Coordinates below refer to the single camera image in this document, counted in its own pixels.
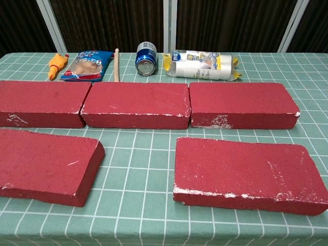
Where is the blue soda can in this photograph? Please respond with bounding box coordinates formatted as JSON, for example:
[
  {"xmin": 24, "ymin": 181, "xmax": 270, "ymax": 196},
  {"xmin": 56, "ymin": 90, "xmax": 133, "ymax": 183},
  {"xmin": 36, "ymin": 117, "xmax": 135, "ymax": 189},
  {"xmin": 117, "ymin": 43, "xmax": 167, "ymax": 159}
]
[{"xmin": 135, "ymin": 42, "xmax": 158, "ymax": 77}]

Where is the blue snack bag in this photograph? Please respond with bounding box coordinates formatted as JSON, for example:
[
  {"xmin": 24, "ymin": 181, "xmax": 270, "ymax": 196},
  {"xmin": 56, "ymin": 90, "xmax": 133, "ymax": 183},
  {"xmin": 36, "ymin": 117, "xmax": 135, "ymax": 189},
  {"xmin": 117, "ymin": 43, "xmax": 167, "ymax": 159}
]
[{"xmin": 59, "ymin": 50, "xmax": 114, "ymax": 83}]

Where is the wooden stick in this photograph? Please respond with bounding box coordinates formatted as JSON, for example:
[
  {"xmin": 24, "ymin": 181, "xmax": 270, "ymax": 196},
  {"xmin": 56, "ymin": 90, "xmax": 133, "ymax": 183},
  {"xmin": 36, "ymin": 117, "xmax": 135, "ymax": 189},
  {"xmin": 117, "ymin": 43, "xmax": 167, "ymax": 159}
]
[{"xmin": 113, "ymin": 48, "xmax": 121, "ymax": 83}]

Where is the clear pack of white rolls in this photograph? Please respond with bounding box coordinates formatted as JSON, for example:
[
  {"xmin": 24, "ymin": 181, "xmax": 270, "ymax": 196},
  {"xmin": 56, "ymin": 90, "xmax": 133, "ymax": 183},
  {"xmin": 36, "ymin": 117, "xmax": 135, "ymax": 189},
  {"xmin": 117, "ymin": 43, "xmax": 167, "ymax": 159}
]
[{"xmin": 163, "ymin": 50, "xmax": 243, "ymax": 81}]

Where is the white partition frame post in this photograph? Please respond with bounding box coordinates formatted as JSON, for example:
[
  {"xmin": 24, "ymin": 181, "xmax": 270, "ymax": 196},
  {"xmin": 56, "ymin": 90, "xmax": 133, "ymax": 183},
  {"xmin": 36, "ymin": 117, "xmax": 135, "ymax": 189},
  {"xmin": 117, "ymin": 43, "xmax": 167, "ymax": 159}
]
[
  {"xmin": 35, "ymin": 0, "xmax": 68, "ymax": 53},
  {"xmin": 278, "ymin": 0, "xmax": 310, "ymax": 53},
  {"xmin": 162, "ymin": 0, "xmax": 177, "ymax": 53}
]

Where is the green checked tablecloth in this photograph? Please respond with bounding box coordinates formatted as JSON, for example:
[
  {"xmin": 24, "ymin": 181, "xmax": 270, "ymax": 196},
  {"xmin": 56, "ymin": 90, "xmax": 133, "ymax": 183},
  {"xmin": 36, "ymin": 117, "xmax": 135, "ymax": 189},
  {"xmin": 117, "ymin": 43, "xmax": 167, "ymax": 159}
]
[{"xmin": 0, "ymin": 52, "xmax": 328, "ymax": 246}]

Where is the yellow rubber chicken toy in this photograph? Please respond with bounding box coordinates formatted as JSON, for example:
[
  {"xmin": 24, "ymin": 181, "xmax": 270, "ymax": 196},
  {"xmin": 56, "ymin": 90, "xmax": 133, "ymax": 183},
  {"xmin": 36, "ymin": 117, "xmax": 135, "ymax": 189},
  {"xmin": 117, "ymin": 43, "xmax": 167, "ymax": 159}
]
[{"xmin": 48, "ymin": 53, "xmax": 70, "ymax": 81}]

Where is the red brick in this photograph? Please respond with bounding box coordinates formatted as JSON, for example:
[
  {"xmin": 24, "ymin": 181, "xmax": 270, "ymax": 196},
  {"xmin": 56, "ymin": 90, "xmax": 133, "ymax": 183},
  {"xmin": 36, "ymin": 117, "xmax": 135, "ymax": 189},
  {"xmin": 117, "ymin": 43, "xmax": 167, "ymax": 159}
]
[
  {"xmin": 80, "ymin": 82, "xmax": 192, "ymax": 130},
  {"xmin": 173, "ymin": 137, "xmax": 328, "ymax": 216},
  {"xmin": 0, "ymin": 129, "xmax": 106, "ymax": 208},
  {"xmin": 0, "ymin": 80, "xmax": 92, "ymax": 129},
  {"xmin": 189, "ymin": 82, "xmax": 300, "ymax": 130}
]

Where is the dark brown curtain panel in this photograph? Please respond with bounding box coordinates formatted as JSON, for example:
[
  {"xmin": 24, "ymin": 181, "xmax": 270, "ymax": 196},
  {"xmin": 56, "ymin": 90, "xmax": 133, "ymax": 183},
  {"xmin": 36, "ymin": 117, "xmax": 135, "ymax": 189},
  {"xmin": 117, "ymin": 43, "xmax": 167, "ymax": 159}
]
[
  {"xmin": 0, "ymin": 0, "xmax": 56, "ymax": 58},
  {"xmin": 50, "ymin": 0, "xmax": 165, "ymax": 53},
  {"xmin": 288, "ymin": 0, "xmax": 328, "ymax": 53},
  {"xmin": 175, "ymin": 0, "xmax": 298, "ymax": 53}
]

